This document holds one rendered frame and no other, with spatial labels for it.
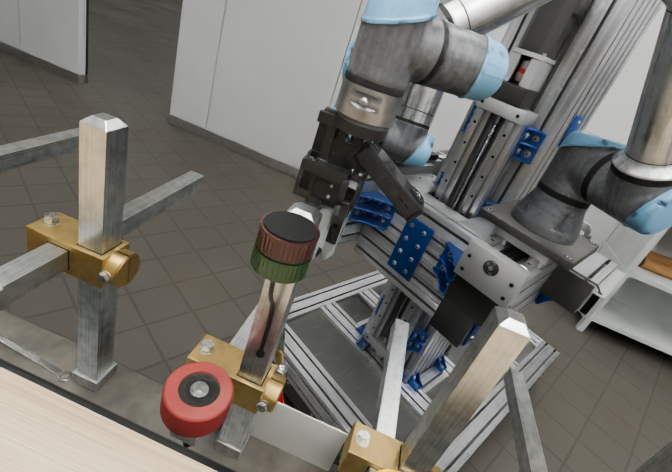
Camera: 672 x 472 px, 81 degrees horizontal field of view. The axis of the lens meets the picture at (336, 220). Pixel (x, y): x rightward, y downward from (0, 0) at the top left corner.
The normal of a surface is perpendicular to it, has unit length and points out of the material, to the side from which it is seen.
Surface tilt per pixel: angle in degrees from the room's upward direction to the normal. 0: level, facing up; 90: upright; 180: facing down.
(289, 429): 90
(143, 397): 0
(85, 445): 0
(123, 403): 0
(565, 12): 90
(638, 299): 90
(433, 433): 90
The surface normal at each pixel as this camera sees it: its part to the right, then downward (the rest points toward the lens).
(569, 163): -0.90, -0.11
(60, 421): 0.30, -0.84
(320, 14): -0.29, 0.37
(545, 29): -0.71, 0.12
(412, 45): 0.31, 0.54
